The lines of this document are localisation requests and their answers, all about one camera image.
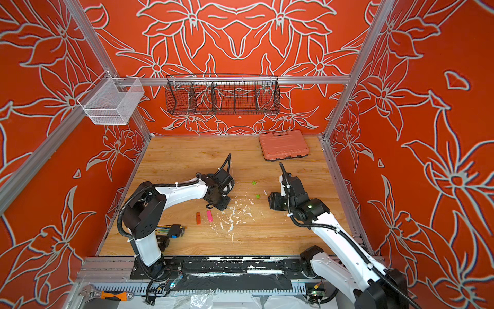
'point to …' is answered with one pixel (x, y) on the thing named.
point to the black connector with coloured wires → (173, 231)
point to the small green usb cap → (253, 183)
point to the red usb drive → (198, 218)
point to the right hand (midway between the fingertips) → (273, 196)
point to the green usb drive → (258, 196)
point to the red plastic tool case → (283, 145)
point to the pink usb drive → (210, 216)
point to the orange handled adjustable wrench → (90, 291)
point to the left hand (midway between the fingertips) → (225, 203)
